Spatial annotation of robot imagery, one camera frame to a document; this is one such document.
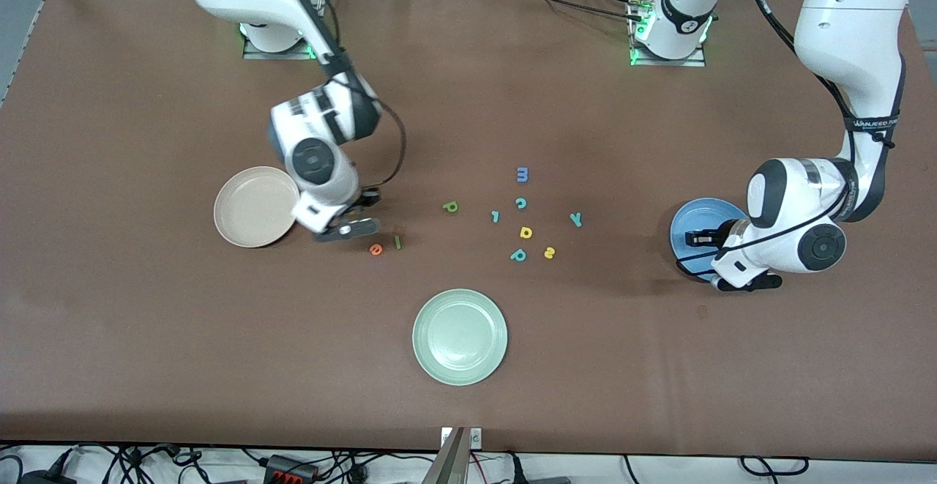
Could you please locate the blue plate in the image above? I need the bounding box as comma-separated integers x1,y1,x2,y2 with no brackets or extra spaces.
670,198,749,282

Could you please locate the beige brown plate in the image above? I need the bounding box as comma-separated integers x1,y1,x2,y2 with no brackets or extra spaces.
213,166,302,249

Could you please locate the pale green plate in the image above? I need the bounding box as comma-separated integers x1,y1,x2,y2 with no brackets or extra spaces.
412,288,509,387

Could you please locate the black orange power box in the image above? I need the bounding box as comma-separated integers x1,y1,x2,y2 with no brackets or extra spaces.
262,455,321,484

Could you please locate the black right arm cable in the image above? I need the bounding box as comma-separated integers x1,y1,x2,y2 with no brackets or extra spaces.
289,0,408,192

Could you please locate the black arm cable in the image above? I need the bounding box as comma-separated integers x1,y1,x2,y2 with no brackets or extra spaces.
720,0,857,256
289,0,408,192

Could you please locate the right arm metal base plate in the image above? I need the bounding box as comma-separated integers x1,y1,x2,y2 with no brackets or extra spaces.
242,26,320,61

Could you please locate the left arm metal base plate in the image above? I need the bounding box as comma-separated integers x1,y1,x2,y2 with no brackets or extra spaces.
630,0,707,68

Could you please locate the black looped floor cable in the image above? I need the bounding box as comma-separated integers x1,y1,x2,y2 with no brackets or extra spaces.
738,455,811,478

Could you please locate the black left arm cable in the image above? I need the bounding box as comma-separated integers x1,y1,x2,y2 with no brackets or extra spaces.
720,0,857,256

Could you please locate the metal camera pole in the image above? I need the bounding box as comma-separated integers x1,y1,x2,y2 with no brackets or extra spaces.
422,428,469,484

